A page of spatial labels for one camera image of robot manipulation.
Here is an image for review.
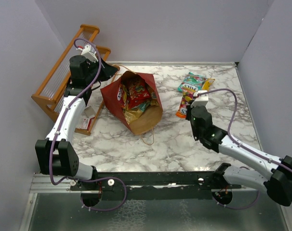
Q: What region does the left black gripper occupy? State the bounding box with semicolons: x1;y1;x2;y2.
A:
85;55;117;85

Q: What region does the red snack packet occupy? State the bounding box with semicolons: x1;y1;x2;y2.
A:
126;77;151;109

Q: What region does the red paper bag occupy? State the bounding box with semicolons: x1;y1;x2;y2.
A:
101;68;163;137

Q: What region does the orange Fox's fruits candy bag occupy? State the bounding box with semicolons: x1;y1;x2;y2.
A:
175;90;195;118

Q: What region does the teal Fox's mint candy bag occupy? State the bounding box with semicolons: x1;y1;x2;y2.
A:
177;72;207;92

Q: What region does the yellow snack packet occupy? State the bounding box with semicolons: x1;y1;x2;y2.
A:
201;78;215;91

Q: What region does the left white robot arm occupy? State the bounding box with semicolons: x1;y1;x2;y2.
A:
35;55;118;190

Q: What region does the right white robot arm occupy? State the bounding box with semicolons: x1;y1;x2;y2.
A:
186;105;292;206

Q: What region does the red white small box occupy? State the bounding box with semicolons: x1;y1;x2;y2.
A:
80;106;95;130

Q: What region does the orange wooden rack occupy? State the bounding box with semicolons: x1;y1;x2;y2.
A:
31;24;121;136

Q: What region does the gold snack packet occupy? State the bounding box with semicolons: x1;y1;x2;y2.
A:
122;107;145;125

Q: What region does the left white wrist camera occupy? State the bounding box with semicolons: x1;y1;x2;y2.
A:
76;43;99;63

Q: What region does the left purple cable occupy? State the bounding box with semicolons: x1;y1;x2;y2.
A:
49;38;127;212

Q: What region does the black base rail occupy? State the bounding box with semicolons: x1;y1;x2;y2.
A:
70;171;241;201

